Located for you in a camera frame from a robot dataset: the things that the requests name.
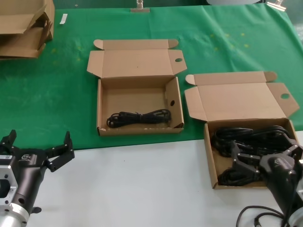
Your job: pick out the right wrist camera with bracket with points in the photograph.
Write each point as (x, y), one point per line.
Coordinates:
(300, 182)

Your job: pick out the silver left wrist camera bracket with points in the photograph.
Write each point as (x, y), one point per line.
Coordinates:
(7, 172)

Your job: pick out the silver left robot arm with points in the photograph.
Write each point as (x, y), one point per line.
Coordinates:
(11, 217)

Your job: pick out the white paper strip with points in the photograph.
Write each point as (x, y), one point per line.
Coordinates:
(63, 19)

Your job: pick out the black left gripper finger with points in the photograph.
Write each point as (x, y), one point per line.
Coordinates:
(65, 152)
(8, 144)

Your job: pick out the metal table clamp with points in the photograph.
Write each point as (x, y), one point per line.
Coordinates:
(140, 9)

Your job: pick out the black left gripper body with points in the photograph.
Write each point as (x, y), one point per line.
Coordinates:
(28, 175)

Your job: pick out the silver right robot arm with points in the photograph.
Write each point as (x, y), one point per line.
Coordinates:
(297, 218)

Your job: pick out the open cardboard box torn corner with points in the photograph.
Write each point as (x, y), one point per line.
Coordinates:
(132, 99)

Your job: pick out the open cardboard box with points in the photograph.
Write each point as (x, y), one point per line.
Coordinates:
(236, 104)

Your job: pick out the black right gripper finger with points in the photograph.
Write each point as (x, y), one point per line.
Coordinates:
(246, 164)
(297, 152)

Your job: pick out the green table cloth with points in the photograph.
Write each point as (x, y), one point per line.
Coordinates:
(47, 94)

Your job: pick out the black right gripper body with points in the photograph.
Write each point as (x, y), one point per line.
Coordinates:
(279, 177)

